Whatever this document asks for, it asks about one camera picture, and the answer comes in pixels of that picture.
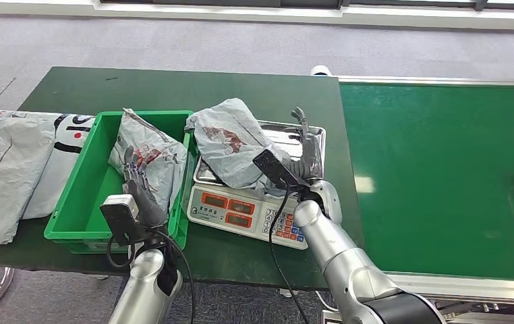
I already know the dark green table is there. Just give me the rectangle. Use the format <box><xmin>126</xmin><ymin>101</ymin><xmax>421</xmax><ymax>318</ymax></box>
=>
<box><xmin>0</xmin><ymin>67</ymin><xmax>373</xmax><ymax>292</ymax></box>

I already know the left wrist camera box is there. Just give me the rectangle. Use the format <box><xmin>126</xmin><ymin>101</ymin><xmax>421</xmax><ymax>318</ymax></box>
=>
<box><xmin>99</xmin><ymin>194</ymin><xmax>144</xmax><ymax>246</ymax></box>

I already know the white parcel black print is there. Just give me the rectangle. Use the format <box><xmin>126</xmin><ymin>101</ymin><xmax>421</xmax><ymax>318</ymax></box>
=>
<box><xmin>0</xmin><ymin>109</ymin><xmax>97</xmax><ymax>221</ymax></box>

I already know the white electronic scale steel tray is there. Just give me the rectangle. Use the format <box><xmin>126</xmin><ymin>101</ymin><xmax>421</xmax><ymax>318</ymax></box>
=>
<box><xmin>186</xmin><ymin>119</ymin><xmax>328</xmax><ymax>250</ymax></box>

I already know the black left camera cable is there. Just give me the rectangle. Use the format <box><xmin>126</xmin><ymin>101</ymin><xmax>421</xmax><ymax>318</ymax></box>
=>
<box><xmin>106</xmin><ymin>230</ymin><xmax>197</xmax><ymax>324</ymax></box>

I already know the large grey parcel red print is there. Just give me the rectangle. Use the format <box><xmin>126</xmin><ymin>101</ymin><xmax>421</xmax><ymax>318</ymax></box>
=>
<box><xmin>0</xmin><ymin>109</ymin><xmax>57</xmax><ymax>246</ymax></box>

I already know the black window frame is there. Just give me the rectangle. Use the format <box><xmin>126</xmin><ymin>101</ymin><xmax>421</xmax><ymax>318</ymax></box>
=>
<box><xmin>98</xmin><ymin>0</ymin><xmax>514</xmax><ymax>14</ymax></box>

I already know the green plastic crate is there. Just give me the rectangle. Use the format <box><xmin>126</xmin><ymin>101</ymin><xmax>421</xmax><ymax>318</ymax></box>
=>
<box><xmin>43</xmin><ymin>110</ymin><xmax>198</xmax><ymax>255</ymax></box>

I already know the white cable under table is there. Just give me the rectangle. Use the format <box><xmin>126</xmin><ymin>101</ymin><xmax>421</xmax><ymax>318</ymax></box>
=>
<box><xmin>315</xmin><ymin>291</ymin><xmax>343</xmax><ymax>314</ymax></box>

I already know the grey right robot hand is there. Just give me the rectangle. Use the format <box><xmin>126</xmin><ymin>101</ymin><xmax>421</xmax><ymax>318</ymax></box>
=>
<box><xmin>281</xmin><ymin>106</ymin><xmax>326</xmax><ymax>182</ymax></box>

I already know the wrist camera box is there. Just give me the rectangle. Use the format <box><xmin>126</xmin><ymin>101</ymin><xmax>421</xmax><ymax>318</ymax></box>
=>
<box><xmin>99</xmin><ymin>194</ymin><xmax>144</xmax><ymax>246</ymax></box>
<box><xmin>252</xmin><ymin>148</ymin><xmax>305</xmax><ymax>191</ymax></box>

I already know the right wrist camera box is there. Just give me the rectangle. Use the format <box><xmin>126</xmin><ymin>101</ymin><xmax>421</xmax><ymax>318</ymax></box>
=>
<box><xmin>252</xmin><ymin>148</ymin><xmax>305</xmax><ymax>191</ymax></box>

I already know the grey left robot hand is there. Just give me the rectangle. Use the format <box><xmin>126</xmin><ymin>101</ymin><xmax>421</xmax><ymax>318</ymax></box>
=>
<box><xmin>123</xmin><ymin>145</ymin><xmax>169</xmax><ymax>227</ymax></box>

